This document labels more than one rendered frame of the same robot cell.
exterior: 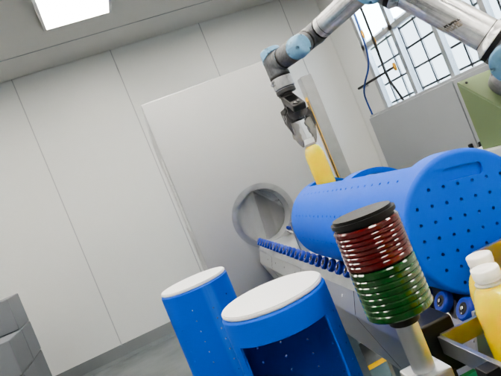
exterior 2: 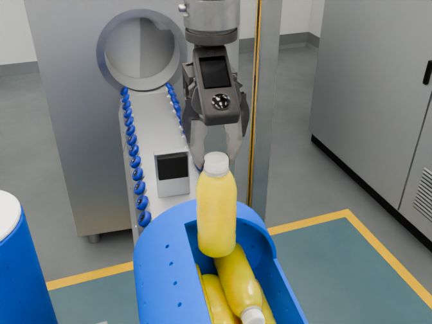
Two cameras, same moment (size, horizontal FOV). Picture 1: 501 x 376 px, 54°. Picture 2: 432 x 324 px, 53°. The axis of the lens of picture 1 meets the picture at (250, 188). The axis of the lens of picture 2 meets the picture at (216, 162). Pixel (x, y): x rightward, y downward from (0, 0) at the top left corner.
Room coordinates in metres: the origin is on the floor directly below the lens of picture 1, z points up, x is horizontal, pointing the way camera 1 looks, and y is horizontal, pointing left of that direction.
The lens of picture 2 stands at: (1.12, -0.21, 1.74)
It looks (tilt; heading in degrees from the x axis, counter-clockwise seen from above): 33 degrees down; 356
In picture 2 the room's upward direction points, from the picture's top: straight up
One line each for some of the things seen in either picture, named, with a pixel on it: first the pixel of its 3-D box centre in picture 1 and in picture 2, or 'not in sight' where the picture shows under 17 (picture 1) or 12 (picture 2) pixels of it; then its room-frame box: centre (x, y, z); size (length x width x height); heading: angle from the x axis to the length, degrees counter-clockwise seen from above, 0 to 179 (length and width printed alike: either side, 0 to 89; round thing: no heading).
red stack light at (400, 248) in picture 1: (372, 241); not in sight; (0.46, -0.09, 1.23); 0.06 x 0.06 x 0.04
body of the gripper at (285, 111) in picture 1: (291, 105); (210, 69); (1.72, -0.24, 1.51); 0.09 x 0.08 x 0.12; 9
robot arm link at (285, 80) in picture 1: (282, 84); (209, 13); (1.71, -0.24, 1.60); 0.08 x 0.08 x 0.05
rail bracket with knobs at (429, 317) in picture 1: (435, 345); not in sight; (0.82, -0.19, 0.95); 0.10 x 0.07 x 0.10; 100
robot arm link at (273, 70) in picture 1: (275, 63); not in sight; (1.71, -0.25, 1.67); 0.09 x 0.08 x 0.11; 37
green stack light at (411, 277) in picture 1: (390, 285); not in sight; (0.46, -0.09, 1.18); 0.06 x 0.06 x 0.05
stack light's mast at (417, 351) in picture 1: (392, 290); not in sight; (0.46, -0.09, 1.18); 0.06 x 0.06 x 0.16
